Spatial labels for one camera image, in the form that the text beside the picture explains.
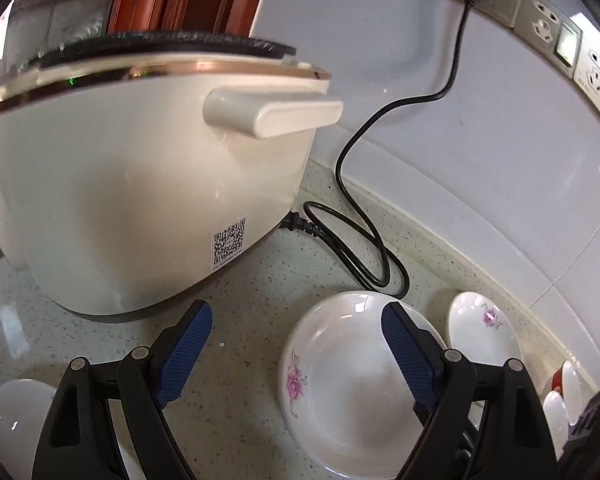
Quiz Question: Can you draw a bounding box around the white floral plate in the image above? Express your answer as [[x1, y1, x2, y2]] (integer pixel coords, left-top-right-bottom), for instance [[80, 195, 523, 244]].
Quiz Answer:
[[278, 292, 422, 479]]

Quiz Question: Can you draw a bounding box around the white bowl beside red bowl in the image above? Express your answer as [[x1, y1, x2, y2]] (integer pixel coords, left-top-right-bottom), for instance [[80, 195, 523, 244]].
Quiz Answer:
[[542, 390, 569, 460]]

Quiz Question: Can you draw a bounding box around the white bowl at left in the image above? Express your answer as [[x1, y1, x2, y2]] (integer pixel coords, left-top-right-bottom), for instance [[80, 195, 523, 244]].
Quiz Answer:
[[0, 379, 56, 479]]

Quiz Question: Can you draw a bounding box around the small white floral dish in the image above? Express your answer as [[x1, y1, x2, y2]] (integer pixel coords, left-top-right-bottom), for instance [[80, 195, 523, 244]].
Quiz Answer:
[[446, 292, 522, 366]]

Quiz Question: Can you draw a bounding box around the cream white electric cooker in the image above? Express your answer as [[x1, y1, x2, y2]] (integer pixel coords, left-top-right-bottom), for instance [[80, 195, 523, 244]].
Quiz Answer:
[[0, 32, 343, 316]]

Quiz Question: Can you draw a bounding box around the grey wall socket panel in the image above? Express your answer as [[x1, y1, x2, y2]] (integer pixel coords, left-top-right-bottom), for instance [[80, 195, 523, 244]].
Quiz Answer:
[[475, 0, 582, 79]]

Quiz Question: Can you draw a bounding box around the black power cable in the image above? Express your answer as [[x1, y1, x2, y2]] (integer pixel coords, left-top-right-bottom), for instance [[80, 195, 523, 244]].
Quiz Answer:
[[278, 0, 491, 300]]

